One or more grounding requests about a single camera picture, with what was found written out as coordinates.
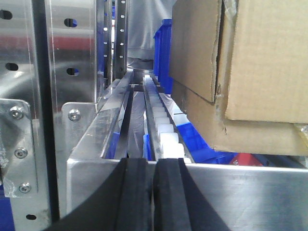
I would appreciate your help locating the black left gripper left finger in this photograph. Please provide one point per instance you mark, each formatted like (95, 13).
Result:
(121, 203)

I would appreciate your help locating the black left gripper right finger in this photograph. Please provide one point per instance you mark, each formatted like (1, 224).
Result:
(179, 205)

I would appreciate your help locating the brown cardboard carton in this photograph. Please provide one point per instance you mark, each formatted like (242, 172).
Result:
(240, 70)

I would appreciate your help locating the red item under shelf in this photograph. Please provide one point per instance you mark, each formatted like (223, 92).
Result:
(244, 159)

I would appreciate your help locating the blue plastic storage bin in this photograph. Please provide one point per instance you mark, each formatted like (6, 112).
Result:
(188, 144)

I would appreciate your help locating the blue stacked bin behind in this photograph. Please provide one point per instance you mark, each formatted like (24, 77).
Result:
(162, 39)

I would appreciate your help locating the person in grey shirt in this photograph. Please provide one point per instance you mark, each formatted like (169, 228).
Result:
(144, 19)

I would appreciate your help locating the white roller track rail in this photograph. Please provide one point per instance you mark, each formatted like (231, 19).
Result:
(156, 113)

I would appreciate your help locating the stainless steel shelf frame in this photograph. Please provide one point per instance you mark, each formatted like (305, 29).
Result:
(70, 110)

